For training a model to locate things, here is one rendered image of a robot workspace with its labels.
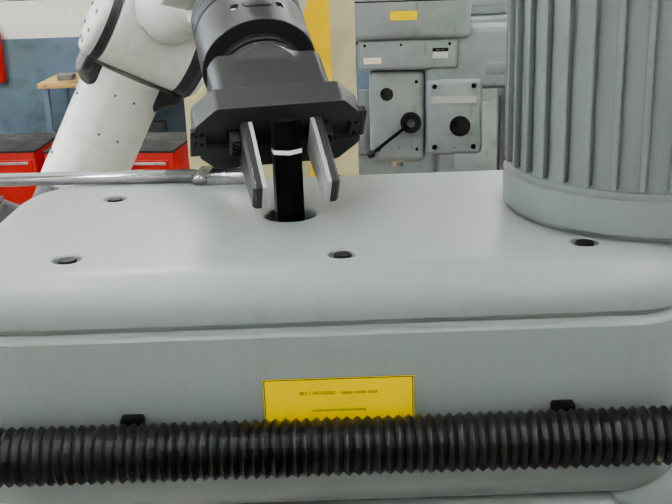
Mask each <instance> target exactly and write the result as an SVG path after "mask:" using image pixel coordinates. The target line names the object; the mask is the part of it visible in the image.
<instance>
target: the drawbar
mask: <svg viewBox="0 0 672 504"><path fill-rule="evenodd" d="M270 130H271V148H272V149H273V150H275V151H292V150H296V149H300V148H302V146H301V124H300V119H299V118H298V117H294V116H281V117H276V118H271V119H270ZM272 166H273V184H274V202H275V220H276V222H297V221H304V220H305V212H304V190H303V168H302V153H298V154H294V155H274V154H273V153H272Z"/></svg>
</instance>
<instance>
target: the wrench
mask: <svg viewBox="0 0 672 504"><path fill-rule="evenodd" d="M166 182H192V183H193V184H194V185H205V184H207V185H232V184H245V179H244V175H243V172H242V168H241V167H233V168H222V169H216V168H214V167H212V166H201V167H200V168H199V169H198V170H197V169H165V170H123V171H82V172H41V173H0V186H40V185H82V184H124V183H166Z"/></svg>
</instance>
